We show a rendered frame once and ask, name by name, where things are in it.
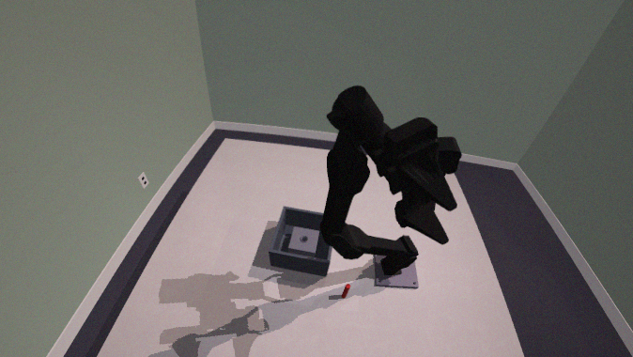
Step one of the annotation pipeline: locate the dark red peg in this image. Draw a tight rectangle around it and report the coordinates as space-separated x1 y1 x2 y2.
342 284 351 299

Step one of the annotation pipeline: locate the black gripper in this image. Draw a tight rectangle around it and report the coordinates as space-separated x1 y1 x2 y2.
372 117 457 245

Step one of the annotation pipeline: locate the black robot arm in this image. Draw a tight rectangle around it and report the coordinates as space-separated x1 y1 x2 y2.
320 85 462 275

